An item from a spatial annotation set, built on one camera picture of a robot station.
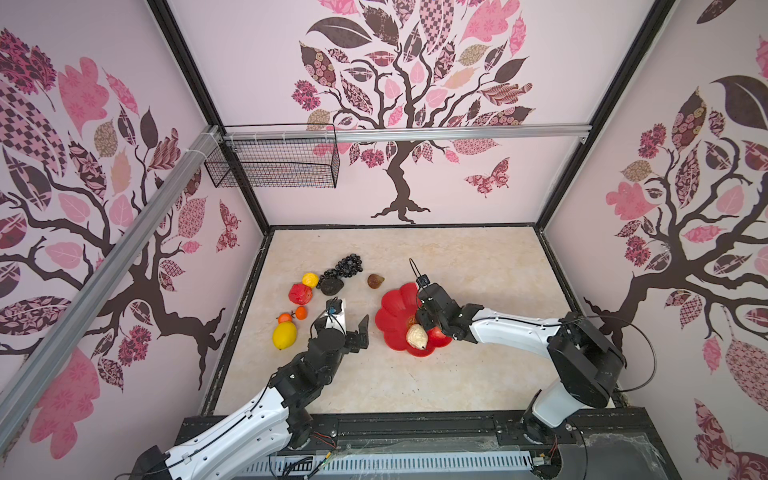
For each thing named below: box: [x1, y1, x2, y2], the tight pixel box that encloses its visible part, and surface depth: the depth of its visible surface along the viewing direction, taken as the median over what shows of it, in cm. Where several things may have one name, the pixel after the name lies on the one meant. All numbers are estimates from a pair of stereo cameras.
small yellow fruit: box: [302, 272, 319, 288], surface depth 102 cm
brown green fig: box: [367, 274, 385, 289], surface depth 102 cm
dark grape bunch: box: [323, 253, 363, 279], surface depth 105 cm
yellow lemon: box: [272, 321, 297, 350], surface depth 88 cm
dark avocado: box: [317, 275, 344, 296], surface depth 100 cm
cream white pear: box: [406, 323, 428, 350], surface depth 85 cm
